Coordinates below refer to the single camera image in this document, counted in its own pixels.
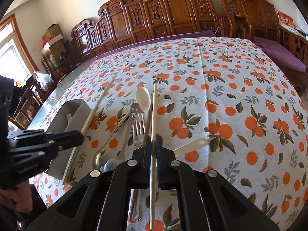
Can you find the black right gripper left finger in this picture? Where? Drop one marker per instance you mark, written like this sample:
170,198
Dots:
141,171

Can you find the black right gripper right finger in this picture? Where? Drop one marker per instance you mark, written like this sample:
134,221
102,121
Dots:
165,173

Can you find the cream plastic fork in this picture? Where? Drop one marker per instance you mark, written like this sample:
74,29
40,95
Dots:
191,146

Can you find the thin steel spoon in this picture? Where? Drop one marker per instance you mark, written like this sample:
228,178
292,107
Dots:
98,155

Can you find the stainless steel fork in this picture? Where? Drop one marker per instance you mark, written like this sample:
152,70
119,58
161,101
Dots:
139,130

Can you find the smiley-handle steel spoon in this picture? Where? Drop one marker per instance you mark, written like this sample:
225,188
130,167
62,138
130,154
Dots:
115,161

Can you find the grey metal tray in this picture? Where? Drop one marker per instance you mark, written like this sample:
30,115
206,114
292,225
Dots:
70,117

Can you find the long cream plastic spoon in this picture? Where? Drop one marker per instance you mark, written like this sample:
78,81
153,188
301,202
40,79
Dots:
143,98

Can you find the person's left hand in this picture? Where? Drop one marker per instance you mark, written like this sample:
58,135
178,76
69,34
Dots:
21,195

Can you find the dark wooden dining chair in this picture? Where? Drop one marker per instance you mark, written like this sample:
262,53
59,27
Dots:
28,103

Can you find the white plastic bag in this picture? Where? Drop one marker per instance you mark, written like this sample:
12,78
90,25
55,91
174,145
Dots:
45,80

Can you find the orange-print white tablecloth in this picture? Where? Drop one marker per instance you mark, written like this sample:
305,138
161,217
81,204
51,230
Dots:
225,90

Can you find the cardboard boxes stack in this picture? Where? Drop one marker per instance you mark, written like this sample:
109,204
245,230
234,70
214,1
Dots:
52,45

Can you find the carved wooden bench backrest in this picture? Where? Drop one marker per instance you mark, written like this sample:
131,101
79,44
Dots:
125,22

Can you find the wooden side table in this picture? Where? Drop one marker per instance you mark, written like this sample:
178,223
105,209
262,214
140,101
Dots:
294,43

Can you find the red printed sign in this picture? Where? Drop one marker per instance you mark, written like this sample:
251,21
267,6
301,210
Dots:
286,21

